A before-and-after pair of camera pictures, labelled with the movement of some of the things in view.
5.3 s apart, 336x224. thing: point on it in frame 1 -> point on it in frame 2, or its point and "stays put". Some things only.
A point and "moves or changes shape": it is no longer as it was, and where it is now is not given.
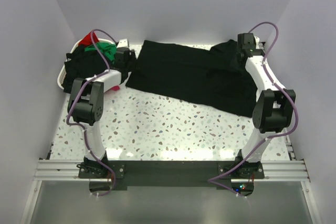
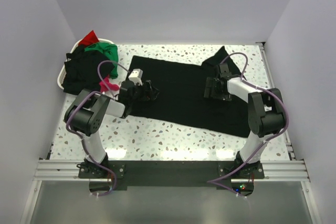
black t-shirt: (221, 77) moves or changes shape
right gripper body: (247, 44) -> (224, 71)
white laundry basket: (106, 41) stays put
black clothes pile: (82, 64) stays put
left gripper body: (129, 65) -> (140, 95)
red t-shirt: (87, 40) stays put
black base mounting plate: (149, 173) stays put
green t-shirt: (109, 49) stays put
